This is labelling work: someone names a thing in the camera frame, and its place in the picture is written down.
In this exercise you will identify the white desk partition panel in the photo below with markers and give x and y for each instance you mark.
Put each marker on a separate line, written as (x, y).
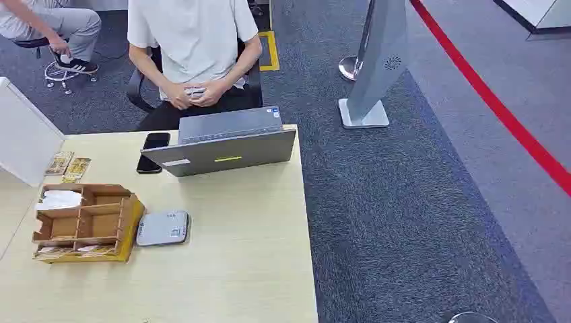
(24, 133)

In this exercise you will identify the white platform with dark edge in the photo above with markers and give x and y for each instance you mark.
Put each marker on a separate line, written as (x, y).
(535, 15)

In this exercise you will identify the chrome stanchion base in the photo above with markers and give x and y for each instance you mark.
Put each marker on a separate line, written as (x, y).
(349, 67)
(470, 318)

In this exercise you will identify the black smartphone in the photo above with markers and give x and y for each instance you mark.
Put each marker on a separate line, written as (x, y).
(152, 151)

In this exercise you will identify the grey card reader device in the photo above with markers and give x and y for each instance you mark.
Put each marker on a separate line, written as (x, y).
(163, 228)

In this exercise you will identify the person in white shirt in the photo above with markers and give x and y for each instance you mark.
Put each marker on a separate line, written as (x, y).
(196, 40)

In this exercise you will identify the wooden compartment card box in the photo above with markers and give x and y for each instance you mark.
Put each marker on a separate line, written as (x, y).
(89, 223)

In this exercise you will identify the person in grey trousers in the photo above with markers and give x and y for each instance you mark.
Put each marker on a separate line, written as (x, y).
(67, 24)

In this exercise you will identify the grey standing sign panel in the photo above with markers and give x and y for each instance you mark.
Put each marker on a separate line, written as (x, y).
(379, 58)

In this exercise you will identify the grey open laptop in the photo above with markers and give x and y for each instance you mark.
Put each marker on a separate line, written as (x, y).
(223, 147)

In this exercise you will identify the stool with wheeled base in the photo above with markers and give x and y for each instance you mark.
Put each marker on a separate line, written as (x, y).
(60, 71)

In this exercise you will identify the black office chair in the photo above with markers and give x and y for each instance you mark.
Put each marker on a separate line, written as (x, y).
(142, 84)

